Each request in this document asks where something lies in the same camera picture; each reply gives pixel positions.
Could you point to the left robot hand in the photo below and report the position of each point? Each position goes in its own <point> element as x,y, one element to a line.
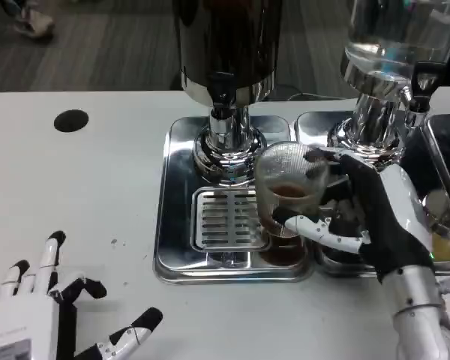
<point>18,322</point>

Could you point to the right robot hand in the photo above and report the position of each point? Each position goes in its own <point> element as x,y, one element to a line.
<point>382,217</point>

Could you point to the clear ribbed glass cup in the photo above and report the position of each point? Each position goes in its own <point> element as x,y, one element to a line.
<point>281,168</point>

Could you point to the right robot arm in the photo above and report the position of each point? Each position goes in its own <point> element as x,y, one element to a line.
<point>412,300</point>

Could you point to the steel drip tray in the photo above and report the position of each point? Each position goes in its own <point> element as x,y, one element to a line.
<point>311,127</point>
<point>448,146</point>
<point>176,210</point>

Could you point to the steel drain grid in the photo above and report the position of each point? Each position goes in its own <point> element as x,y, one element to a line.
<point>225,217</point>

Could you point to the clear drink dispenser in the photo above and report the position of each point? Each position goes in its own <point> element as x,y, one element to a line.
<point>382,56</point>

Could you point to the dark drink dispenser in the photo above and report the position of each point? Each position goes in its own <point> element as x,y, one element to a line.
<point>228,45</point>

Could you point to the person's foot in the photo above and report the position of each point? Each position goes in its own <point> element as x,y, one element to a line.
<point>33,20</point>

